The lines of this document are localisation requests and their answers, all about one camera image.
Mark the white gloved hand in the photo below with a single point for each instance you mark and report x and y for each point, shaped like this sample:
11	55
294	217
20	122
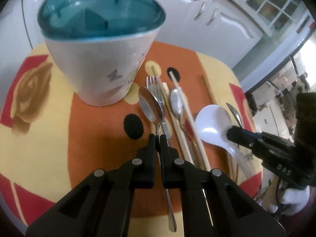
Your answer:
293	199

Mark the large steel spoon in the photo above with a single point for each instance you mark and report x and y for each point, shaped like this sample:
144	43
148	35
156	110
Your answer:
152	111

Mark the floral utensil holder teal insert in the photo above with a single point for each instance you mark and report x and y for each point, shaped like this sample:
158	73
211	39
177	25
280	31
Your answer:
100	45

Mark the light wooden chopstick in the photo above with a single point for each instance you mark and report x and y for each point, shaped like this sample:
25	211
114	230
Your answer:
183	144
203	159

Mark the white plastic rice spoon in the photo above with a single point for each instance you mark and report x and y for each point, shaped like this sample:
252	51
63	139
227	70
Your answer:
212	123

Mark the colourful fleece table mat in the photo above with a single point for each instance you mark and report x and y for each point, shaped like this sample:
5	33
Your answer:
51	140

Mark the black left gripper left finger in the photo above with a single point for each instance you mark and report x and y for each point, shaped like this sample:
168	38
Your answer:
101	204

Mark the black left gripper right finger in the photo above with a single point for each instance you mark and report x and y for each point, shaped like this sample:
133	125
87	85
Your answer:
212	204

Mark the steel spoon far right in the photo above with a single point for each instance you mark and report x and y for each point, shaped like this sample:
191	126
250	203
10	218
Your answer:
235	114

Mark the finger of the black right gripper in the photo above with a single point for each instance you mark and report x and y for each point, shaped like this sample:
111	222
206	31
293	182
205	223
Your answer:
254	139

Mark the dark wooden chopstick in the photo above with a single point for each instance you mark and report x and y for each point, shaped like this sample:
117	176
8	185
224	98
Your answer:
233	168

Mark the steel fork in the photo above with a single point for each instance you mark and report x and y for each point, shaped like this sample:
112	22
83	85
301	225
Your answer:
153	86

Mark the small steel spoon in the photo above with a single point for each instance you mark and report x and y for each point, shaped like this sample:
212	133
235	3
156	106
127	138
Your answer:
177	108

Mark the white kitchen cabinets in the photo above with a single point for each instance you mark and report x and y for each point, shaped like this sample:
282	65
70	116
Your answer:
219	28

